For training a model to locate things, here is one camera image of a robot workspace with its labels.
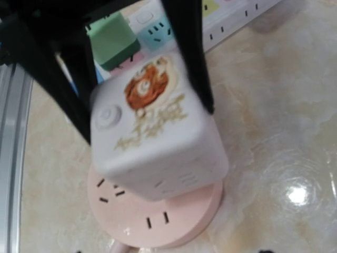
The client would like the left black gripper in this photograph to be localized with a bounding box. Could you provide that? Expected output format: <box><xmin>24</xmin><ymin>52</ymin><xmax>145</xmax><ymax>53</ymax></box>
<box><xmin>0</xmin><ymin>0</ymin><xmax>97</xmax><ymax>145</ymax></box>

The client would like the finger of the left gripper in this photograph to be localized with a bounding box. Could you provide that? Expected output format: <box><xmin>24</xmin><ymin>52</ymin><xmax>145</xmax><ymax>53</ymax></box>
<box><xmin>161</xmin><ymin>0</ymin><xmax>214</xmax><ymax>114</ymax></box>

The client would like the white multicolour power strip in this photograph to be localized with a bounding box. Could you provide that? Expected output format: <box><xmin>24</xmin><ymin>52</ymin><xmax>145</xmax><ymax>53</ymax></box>
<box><xmin>86</xmin><ymin>1</ymin><xmax>278</xmax><ymax>83</ymax></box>

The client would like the pink round socket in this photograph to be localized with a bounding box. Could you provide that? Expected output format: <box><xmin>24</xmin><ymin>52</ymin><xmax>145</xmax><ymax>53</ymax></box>
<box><xmin>87</xmin><ymin>168</ymin><xmax>223</xmax><ymax>248</ymax></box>

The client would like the green plug adapter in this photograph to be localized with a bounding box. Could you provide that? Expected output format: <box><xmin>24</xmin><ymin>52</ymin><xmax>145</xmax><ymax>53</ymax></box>
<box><xmin>86</xmin><ymin>12</ymin><xmax>141</xmax><ymax>71</ymax></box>

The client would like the white cube socket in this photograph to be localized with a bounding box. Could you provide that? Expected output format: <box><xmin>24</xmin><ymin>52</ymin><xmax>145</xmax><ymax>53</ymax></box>
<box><xmin>91</xmin><ymin>51</ymin><xmax>229</xmax><ymax>201</ymax></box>

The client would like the aluminium front rail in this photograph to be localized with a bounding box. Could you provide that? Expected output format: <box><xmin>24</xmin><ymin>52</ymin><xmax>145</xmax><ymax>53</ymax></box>
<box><xmin>1</xmin><ymin>64</ymin><xmax>33</xmax><ymax>252</ymax></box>

